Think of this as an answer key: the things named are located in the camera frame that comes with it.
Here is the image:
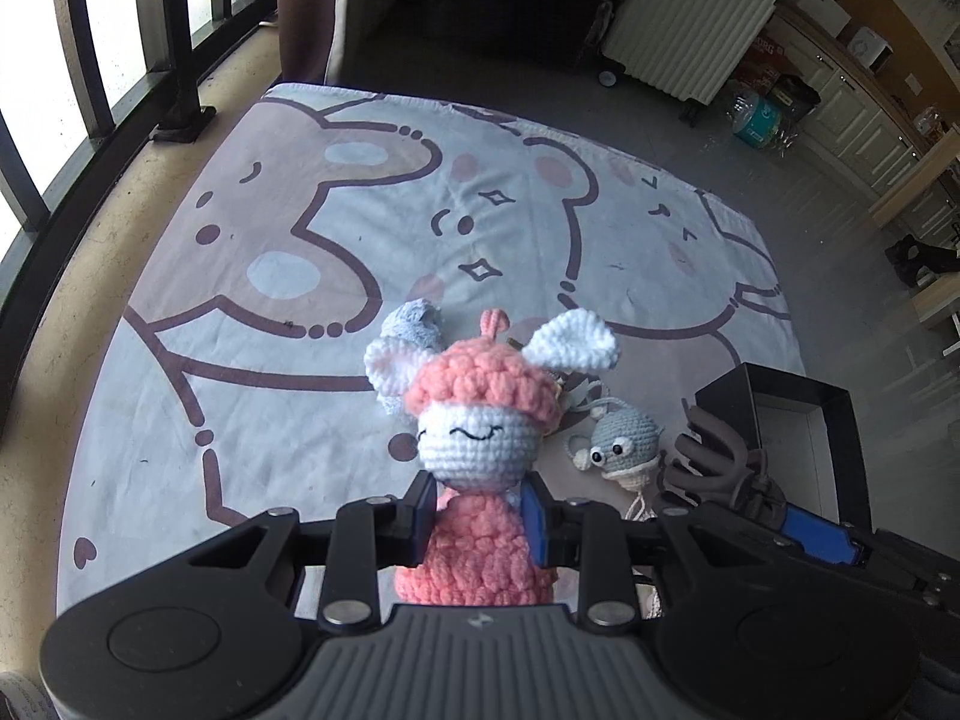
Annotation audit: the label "white oil radiator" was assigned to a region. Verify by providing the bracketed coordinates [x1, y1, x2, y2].
[602, 0, 776, 106]

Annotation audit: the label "cream kitchen cabinets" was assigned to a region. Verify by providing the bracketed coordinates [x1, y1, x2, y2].
[763, 0, 958, 205]

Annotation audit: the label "red cardboard carton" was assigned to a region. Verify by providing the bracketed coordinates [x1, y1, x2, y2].
[732, 32, 788, 96]

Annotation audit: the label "black window railing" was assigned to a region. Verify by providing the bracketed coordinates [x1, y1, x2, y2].
[2, 0, 277, 403]

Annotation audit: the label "brown curtain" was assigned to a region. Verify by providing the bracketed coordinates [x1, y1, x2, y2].
[277, 0, 337, 83]

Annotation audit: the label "large clear water bottle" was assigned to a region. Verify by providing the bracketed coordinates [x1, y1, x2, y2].
[719, 82, 799, 156]

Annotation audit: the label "light blue yarn bundle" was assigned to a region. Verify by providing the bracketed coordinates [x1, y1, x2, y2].
[381, 298, 444, 353]

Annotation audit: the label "cartoon bear bed sheet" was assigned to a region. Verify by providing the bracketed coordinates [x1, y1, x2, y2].
[57, 85, 802, 608]

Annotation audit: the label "grey crochet mouse toy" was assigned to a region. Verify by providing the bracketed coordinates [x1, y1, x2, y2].
[566, 397, 662, 493]

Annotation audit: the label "black cardboard box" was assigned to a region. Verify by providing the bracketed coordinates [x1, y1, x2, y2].
[695, 362, 874, 532]

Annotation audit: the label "pink crochet bunny doll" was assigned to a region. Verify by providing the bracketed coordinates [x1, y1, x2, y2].
[364, 309, 620, 606]

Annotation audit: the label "black bin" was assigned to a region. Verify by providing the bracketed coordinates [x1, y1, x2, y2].
[768, 73, 822, 122]

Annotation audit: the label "black shoes on floor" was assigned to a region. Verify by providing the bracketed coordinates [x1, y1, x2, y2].
[885, 234, 960, 288]

